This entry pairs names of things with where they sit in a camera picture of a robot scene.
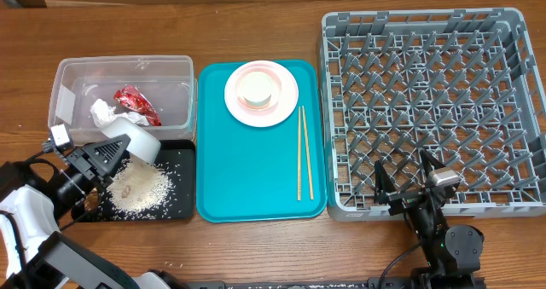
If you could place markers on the wooden chopstick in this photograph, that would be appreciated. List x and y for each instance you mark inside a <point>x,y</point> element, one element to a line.
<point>299,157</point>
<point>307,153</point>

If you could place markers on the white napkin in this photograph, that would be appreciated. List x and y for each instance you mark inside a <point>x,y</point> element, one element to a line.
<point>102,115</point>

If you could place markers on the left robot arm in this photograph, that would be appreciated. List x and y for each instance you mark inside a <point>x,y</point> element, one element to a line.
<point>37,192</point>

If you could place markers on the pink bowl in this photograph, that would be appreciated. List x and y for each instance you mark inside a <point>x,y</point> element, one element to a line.
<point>277,83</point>

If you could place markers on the pale green cup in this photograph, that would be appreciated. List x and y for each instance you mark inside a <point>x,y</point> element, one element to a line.
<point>255,90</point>

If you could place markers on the right wooden chopstick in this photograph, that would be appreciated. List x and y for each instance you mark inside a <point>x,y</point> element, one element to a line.
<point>307,153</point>

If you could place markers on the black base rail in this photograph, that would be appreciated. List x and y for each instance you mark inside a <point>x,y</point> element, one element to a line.
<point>370,283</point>

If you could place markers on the white rice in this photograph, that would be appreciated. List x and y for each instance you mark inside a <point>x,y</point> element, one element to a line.
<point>152,192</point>

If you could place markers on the grey dish rack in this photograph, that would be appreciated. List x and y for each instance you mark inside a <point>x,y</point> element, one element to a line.
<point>462,84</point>

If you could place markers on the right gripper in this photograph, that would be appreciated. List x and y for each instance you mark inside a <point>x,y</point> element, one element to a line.
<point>409,196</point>

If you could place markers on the grey bowl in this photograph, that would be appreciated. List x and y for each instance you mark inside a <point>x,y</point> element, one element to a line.
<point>142,145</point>

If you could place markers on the clear plastic bin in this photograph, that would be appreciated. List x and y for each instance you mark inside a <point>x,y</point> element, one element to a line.
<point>167,81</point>

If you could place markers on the black plastic tray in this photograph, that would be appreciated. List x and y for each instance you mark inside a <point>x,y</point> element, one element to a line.
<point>180,154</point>

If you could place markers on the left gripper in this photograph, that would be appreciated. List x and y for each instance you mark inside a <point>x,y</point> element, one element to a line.
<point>92,154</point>

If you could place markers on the left wooden chopstick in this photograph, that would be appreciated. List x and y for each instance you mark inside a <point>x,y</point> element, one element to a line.
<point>299,157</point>

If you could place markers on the red snack wrapper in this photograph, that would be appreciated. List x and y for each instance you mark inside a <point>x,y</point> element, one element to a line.
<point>132,98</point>

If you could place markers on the pink plate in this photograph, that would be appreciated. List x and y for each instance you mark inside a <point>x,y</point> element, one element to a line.
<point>272,116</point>

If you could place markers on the teal serving tray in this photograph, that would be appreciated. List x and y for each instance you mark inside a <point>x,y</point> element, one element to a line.
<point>247,173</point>

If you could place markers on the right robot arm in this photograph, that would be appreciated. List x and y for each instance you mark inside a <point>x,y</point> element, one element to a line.
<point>452,253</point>

